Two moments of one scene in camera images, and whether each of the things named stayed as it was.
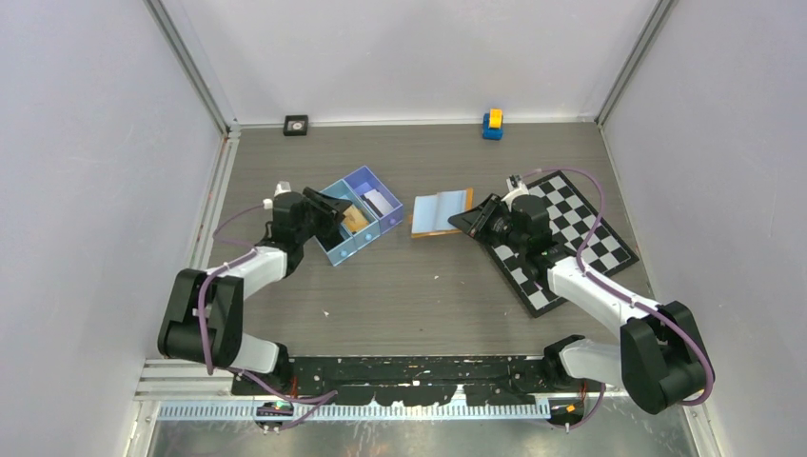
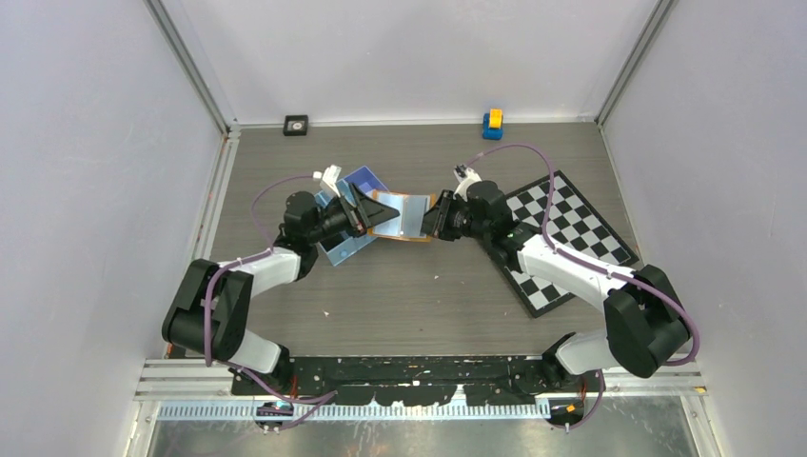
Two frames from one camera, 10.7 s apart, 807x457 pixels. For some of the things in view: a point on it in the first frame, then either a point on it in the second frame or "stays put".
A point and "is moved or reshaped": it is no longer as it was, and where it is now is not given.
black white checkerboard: x=572 y=219 stays put
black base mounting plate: x=394 y=380 stays put
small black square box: x=295 y=125 stays put
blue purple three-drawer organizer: x=374 y=210 stays put
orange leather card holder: x=430 y=213 is moved or reshaped
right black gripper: x=476 y=221 → x=435 y=222
